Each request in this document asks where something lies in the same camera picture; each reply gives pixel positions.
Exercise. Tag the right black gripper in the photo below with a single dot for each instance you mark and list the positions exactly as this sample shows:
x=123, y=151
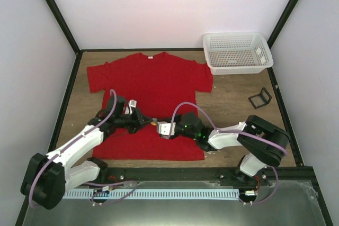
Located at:
x=168, y=120

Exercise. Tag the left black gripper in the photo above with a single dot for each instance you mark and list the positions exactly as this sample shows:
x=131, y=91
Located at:
x=139, y=123

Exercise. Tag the red t-shirt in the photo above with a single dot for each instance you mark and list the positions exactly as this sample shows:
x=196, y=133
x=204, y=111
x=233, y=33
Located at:
x=158, y=83

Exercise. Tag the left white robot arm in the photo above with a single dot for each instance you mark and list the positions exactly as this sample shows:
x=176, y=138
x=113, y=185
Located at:
x=48, y=177

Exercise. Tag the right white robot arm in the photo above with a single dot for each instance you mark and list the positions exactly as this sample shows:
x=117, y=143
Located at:
x=265, y=142

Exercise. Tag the black brooch box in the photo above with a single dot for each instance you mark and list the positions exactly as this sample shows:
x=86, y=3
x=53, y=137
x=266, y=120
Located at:
x=261, y=99

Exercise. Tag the white plastic basket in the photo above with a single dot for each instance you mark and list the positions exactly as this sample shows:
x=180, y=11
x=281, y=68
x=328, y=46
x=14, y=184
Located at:
x=232, y=53

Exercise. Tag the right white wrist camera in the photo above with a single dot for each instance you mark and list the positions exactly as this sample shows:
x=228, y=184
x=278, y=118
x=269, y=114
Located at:
x=166, y=130

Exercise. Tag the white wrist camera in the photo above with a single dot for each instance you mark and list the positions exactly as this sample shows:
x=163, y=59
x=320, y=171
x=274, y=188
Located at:
x=131, y=105
x=166, y=130

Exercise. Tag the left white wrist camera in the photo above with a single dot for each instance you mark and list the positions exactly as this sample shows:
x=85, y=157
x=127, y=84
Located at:
x=131, y=105

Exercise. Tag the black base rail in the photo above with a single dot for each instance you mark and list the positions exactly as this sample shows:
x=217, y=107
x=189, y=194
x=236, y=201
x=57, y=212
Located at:
x=226, y=176

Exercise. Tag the light blue cable duct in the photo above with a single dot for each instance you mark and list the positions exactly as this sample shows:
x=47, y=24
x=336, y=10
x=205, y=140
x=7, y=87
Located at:
x=154, y=194

